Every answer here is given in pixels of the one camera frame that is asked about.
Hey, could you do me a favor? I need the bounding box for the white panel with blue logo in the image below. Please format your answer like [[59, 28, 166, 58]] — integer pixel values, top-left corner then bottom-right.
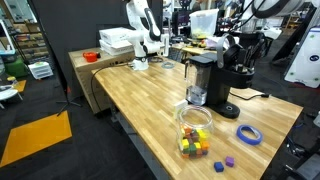
[[283, 26, 320, 89]]

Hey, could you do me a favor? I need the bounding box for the dark coiled cable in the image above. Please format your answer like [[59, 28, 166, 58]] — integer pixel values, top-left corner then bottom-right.
[[148, 56, 164, 64]]

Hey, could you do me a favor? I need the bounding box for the glass jar of colourful blocks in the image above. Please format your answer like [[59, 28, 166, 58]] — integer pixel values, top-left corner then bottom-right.
[[176, 105, 215, 159]]

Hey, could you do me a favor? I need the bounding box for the computer monitor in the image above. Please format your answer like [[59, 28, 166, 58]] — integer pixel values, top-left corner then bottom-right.
[[171, 9, 191, 36]]

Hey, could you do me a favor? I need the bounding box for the small orange floor mat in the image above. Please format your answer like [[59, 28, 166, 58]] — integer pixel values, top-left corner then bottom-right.
[[13, 79, 28, 94]]

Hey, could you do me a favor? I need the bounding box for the grey table frame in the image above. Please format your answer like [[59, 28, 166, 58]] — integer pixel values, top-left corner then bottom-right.
[[111, 99, 171, 180]]

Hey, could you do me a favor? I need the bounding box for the purple cube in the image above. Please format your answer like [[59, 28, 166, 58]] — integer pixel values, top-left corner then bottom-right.
[[224, 156, 235, 168]]

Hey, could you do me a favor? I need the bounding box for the black tripod stand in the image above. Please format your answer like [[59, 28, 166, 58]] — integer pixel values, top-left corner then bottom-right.
[[28, 0, 83, 118]]

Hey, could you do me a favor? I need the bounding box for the green storage bin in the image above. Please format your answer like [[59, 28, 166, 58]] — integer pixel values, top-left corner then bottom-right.
[[3, 56, 29, 79]]

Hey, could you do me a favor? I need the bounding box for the grey coiled cable ring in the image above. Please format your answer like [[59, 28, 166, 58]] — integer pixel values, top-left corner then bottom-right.
[[161, 61, 176, 70]]

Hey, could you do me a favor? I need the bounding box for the clear plastic storage bin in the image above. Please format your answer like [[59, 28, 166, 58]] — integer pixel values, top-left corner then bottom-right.
[[189, 8, 220, 39]]

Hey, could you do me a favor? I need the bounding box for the black cable on cardboard box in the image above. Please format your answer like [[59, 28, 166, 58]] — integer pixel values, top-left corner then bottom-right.
[[90, 63, 134, 113]]

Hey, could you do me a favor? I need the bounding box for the black backdrop panel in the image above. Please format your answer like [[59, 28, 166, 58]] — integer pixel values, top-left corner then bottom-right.
[[31, 0, 164, 98]]

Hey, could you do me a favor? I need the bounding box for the white drawer unit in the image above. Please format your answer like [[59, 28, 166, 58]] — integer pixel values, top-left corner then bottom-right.
[[28, 61, 54, 80]]

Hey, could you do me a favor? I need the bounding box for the blue tape roll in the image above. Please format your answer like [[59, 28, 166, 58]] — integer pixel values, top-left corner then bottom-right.
[[236, 124, 264, 146]]

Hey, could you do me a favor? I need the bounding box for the blue cube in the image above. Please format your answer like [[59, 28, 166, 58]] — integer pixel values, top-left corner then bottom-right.
[[213, 161, 225, 173]]

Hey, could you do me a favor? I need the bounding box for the large orange floor mat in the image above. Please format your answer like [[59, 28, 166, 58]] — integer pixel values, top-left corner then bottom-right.
[[0, 110, 73, 168]]

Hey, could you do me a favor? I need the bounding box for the black pod coffee maker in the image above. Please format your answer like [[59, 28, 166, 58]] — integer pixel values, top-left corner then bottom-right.
[[184, 33, 256, 119]]

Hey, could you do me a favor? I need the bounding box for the black tool cart with clamps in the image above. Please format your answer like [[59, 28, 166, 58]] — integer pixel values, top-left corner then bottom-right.
[[276, 139, 320, 180]]

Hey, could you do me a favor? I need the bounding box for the white flat carton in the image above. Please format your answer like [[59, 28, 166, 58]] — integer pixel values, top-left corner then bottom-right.
[[98, 27, 134, 46], [99, 39, 134, 57]]

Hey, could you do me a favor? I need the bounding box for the small white box yellow print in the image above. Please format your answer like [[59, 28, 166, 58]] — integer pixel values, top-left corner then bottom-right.
[[173, 98, 189, 121]]

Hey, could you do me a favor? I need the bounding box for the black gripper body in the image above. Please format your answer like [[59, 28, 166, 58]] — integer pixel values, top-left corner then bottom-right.
[[238, 31, 268, 56]]

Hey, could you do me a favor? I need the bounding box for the red emergency stop button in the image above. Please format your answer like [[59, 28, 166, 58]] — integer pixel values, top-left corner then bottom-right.
[[82, 51, 101, 63]]

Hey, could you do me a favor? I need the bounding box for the white-legged wooden-top desk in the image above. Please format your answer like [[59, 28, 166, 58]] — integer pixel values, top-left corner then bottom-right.
[[171, 43, 218, 57]]

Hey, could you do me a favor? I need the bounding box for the black power cord with plug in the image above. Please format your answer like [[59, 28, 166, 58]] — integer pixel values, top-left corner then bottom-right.
[[229, 92, 271, 102]]

